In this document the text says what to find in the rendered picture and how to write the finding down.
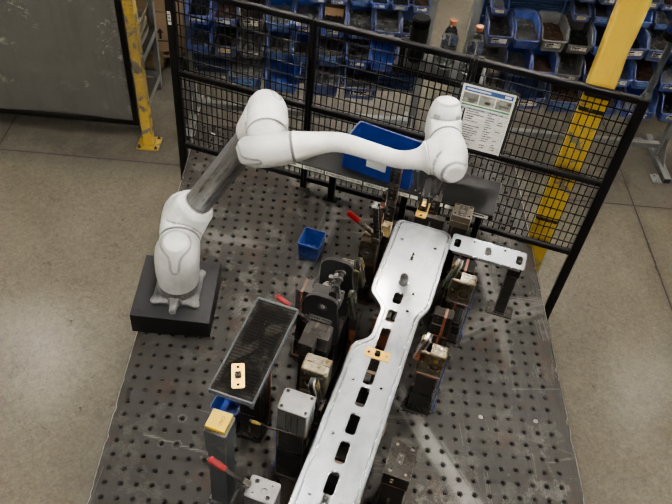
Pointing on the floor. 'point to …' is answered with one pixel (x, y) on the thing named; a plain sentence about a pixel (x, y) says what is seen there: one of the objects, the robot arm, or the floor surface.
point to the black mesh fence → (397, 112)
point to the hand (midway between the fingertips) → (424, 201)
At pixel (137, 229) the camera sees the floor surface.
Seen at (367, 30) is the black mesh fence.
